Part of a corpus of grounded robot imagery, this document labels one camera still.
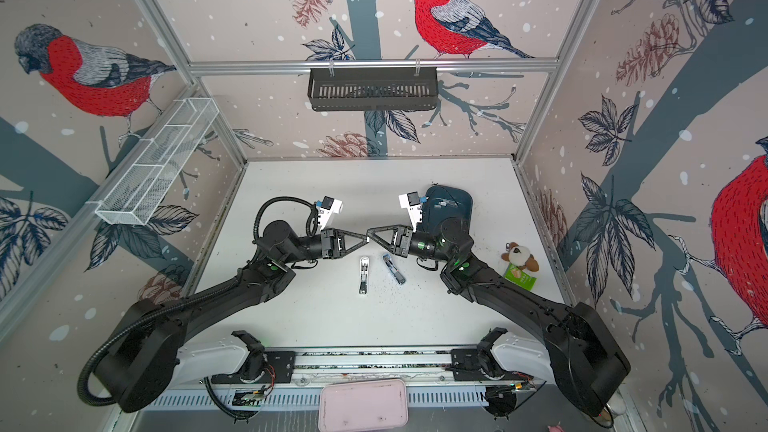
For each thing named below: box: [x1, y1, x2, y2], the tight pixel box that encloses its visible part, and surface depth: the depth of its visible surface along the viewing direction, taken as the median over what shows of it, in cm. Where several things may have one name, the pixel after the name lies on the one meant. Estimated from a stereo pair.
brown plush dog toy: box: [501, 241, 540, 272], surface depth 92 cm
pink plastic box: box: [318, 379, 409, 432], surface depth 68 cm
